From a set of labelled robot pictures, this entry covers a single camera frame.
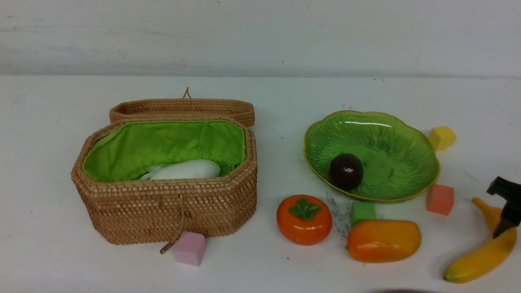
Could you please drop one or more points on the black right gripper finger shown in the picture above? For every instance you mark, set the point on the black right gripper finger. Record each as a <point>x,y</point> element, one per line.
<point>510,216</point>

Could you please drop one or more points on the yellow toy banana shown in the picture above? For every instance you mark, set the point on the yellow toy banana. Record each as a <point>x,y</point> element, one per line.
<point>482,260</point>

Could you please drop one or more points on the purple toy mangosteen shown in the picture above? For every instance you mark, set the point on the purple toy mangosteen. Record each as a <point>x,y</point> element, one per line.
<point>345,171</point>

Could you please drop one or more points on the white toy radish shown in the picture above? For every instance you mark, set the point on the white toy radish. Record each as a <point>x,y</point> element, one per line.
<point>193,169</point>

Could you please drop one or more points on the orange foam cube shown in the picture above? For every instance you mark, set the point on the orange foam cube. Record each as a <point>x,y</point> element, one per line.
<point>440,199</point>

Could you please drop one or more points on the yellow foam cube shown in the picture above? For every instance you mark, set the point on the yellow foam cube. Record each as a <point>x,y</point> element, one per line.
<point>442,138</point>

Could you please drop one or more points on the green glass leaf plate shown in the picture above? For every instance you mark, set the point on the green glass leaf plate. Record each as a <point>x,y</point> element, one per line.
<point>399,162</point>

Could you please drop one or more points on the orange toy mango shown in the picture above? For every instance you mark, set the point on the orange toy mango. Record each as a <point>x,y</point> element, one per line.
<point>383,240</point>

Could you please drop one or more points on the green foam cube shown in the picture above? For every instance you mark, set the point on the green foam cube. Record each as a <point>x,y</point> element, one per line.
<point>362,211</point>

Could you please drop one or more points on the orange toy persimmon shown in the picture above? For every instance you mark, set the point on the orange toy persimmon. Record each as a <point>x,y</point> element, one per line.
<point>304,219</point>

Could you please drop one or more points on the pink foam cube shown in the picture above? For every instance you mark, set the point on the pink foam cube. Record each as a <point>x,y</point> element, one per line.
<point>190,248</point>

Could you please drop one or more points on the woven rattan basket lid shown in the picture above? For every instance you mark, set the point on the woven rattan basket lid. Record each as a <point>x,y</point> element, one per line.
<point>241,111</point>

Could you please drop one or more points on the woven rattan basket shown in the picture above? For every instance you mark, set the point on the woven rattan basket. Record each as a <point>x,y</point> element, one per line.
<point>125,209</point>

